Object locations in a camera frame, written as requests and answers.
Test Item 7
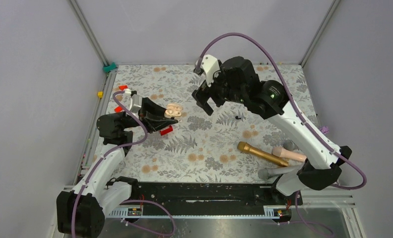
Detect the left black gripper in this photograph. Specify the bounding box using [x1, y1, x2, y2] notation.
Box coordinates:
[119, 97, 179, 133]

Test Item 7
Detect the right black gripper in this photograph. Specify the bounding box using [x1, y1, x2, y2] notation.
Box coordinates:
[192, 65, 246, 116]

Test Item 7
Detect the pink earbud charging case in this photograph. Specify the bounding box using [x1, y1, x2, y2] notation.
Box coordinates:
[164, 103, 183, 118]

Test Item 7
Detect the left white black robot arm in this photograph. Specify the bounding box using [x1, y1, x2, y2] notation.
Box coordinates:
[56, 95, 178, 238]

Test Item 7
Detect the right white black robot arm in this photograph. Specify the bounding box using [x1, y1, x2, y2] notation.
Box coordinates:
[192, 55, 351, 204]

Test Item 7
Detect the red box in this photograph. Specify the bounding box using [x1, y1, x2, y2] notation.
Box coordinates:
[160, 125, 173, 136]

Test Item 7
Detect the red flat block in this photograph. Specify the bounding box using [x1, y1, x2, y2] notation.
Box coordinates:
[114, 106, 124, 113]

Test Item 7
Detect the red triangular block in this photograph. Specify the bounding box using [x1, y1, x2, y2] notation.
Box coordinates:
[118, 85, 128, 91]

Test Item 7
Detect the floral table mat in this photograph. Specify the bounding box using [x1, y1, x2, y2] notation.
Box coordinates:
[87, 64, 338, 185]

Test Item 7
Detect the gold microphone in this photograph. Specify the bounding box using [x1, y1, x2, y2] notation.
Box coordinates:
[237, 141, 289, 167]

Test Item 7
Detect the teal block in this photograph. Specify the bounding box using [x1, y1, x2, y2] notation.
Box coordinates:
[102, 62, 117, 73]

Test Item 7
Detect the pink microphone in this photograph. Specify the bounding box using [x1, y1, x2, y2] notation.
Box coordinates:
[272, 147, 307, 163]

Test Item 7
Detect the grey microphone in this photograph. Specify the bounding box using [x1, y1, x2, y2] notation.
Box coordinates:
[258, 165, 302, 180]

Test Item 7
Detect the purple glitter microphone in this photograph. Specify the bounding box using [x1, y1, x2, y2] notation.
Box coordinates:
[283, 126, 330, 151]

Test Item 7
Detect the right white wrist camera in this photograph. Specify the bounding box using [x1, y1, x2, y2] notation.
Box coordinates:
[194, 55, 221, 87]

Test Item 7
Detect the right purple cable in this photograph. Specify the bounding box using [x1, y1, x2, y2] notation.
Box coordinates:
[195, 33, 367, 238]

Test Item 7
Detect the purple cable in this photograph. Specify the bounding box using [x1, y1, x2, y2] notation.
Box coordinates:
[70, 90, 177, 238]
[195, 33, 367, 238]

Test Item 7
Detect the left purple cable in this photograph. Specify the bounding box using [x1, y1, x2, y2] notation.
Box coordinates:
[70, 90, 177, 238]

